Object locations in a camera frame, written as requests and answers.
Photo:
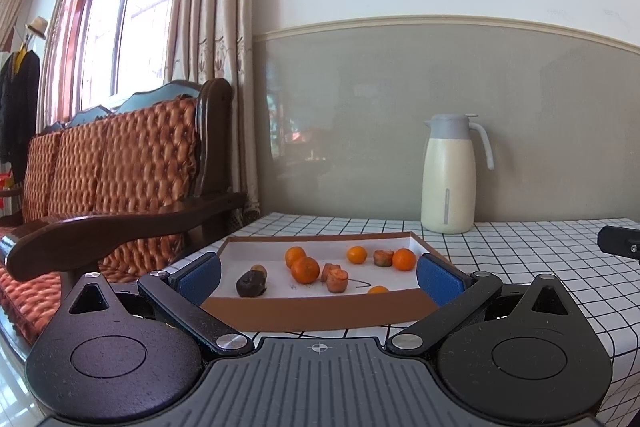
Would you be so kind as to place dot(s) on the black coat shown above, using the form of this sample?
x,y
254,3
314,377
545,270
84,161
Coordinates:
x,y
20,107

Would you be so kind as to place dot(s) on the cream thermos jug grey lid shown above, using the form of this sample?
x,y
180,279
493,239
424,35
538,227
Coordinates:
x,y
447,177

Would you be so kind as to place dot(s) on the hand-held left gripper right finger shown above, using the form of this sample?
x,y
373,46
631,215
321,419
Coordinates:
x,y
437,279

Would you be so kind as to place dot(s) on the white checkered tablecloth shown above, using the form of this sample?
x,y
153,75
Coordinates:
x,y
525,247

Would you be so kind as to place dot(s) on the brownish fruit piece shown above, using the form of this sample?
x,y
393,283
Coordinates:
x,y
383,258

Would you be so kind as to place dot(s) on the beige embroidered curtain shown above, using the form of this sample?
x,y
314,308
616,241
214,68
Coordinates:
x,y
220,32

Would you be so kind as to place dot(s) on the window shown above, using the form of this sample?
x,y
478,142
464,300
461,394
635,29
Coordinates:
x,y
145,17

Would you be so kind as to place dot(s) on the wooden sofa orange cushions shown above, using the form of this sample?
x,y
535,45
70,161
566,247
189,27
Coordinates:
x,y
140,157

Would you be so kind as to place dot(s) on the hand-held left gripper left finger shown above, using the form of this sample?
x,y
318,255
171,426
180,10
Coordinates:
x,y
200,279

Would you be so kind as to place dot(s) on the dark brown fruit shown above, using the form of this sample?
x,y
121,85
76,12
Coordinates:
x,y
250,285

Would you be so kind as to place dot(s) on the straw hat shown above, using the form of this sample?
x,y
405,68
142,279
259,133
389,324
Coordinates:
x,y
36,28

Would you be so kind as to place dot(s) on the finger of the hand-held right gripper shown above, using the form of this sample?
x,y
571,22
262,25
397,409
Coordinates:
x,y
620,241

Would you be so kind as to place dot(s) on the brown cardboard box tray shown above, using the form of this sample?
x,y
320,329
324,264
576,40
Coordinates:
x,y
310,312

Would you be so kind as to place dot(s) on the mandarin orange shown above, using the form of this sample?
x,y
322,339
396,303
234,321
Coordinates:
x,y
378,290
357,255
404,260
295,256
306,271

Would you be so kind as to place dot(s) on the carrot piece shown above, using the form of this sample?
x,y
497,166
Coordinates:
x,y
329,270
338,282

